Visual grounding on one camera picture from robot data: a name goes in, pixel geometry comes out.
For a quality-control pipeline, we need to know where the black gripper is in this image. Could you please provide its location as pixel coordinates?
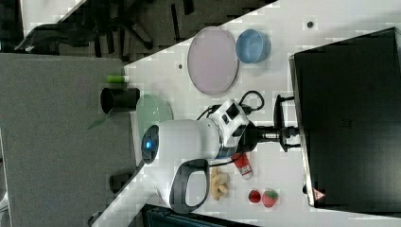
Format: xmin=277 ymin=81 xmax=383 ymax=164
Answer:
xmin=242 ymin=123 xmax=300 ymax=153

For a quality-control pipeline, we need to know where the oven door with black handle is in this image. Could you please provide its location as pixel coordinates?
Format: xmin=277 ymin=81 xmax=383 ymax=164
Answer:
xmin=273 ymin=55 xmax=316 ymax=207

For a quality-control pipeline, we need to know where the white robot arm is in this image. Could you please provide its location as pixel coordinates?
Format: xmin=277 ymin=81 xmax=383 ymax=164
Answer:
xmin=141 ymin=99 xmax=299 ymax=214

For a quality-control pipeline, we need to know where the red ketchup bottle toy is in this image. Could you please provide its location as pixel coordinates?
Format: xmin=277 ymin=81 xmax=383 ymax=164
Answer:
xmin=232 ymin=153 xmax=253 ymax=180

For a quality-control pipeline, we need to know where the peeled banana toy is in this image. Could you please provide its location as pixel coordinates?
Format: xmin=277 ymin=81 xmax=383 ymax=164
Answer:
xmin=210 ymin=166 xmax=230 ymax=201

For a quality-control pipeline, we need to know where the small red strawberry toy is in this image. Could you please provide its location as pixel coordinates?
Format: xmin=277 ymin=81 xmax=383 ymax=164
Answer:
xmin=248 ymin=189 xmax=261 ymax=203

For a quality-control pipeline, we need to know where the large pink strawberry toy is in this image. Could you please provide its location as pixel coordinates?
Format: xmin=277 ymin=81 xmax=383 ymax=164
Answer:
xmin=262 ymin=188 xmax=279 ymax=208

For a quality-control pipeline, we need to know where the blue bowl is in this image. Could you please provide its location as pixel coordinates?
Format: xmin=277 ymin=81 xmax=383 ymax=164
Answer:
xmin=235 ymin=29 xmax=271 ymax=64

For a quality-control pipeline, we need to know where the lilac round plate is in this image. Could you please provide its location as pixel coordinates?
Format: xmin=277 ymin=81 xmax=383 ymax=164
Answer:
xmin=187 ymin=26 xmax=238 ymax=96

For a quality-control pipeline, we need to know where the green perforated colander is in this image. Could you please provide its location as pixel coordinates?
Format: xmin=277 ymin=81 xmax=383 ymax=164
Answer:
xmin=136 ymin=95 xmax=173 ymax=137

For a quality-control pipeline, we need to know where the black utensil holder cup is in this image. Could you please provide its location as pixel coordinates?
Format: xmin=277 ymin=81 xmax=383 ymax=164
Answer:
xmin=100 ymin=88 xmax=140 ymax=114

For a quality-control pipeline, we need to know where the black office chair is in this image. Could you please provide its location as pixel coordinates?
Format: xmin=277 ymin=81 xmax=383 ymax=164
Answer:
xmin=13 ymin=0 xmax=197 ymax=62

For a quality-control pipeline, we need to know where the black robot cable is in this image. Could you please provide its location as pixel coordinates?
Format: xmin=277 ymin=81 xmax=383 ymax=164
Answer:
xmin=197 ymin=90 xmax=266 ymax=121

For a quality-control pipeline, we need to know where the blue metal frame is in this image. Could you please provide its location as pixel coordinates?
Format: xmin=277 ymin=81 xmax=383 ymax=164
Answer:
xmin=141 ymin=204 xmax=257 ymax=227

